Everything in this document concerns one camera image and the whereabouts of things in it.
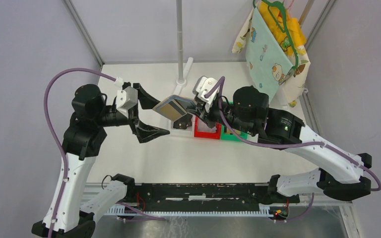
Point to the red plastic bin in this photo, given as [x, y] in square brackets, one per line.
[201, 130]

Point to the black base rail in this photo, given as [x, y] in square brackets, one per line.
[203, 197]

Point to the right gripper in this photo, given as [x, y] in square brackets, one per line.
[206, 116]

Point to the cream patterned cloth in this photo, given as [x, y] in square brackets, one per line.
[287, 32]

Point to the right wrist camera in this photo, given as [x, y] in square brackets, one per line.
[206, 90]

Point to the white cable duct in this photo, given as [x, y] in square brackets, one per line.
[122, 211]

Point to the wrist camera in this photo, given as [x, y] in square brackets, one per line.
[126, 99]
[206, 90]

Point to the white stand base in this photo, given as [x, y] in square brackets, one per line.
[183, 71]

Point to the yellow cloth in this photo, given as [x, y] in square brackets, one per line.
[287, 29]

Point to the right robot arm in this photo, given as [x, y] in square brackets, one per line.
[338, 174]

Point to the beige card holder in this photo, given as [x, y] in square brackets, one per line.
[174, 106]

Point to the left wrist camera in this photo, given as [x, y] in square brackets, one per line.
[126, 99]

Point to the mint cartoon cloth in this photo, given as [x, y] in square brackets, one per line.
[268, 65]

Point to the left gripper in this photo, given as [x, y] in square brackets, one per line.
[145, 132]

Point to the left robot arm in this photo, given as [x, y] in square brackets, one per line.
[67, 217]

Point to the green plastic bin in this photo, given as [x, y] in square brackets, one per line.
[226, 134]

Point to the grey stand pole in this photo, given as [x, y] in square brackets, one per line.
[179, 30]

